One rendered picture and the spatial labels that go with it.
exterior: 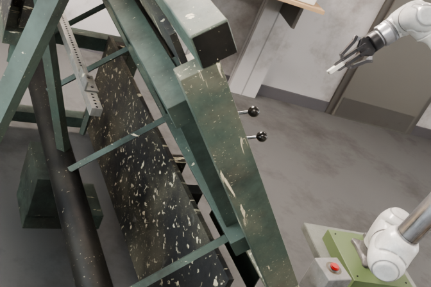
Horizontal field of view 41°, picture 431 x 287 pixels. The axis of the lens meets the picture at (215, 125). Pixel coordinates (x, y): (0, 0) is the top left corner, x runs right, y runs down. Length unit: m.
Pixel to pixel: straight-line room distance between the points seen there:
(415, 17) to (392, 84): 4.22
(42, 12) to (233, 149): 0.65
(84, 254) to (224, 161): 0.83
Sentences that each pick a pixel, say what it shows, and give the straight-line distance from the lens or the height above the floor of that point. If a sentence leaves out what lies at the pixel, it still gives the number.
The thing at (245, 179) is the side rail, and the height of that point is 1.40.
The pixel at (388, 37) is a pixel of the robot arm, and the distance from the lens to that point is 2.31.
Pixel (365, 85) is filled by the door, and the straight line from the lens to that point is 6.20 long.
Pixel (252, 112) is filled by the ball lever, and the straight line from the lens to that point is 1.83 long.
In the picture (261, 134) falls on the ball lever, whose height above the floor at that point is 1.42.
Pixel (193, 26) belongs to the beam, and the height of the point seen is 1.81.
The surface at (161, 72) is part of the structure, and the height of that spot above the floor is 1.59.
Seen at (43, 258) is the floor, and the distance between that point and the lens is 3.20.
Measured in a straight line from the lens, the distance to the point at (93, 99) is 2.55.
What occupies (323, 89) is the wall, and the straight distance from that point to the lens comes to 6.09.
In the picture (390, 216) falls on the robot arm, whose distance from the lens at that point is 2.65.
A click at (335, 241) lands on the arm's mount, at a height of 0.81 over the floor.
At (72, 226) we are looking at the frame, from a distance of 2.35.
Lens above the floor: 2.26
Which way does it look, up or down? 27 degrees down
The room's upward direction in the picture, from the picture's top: 24 degrees clockwise
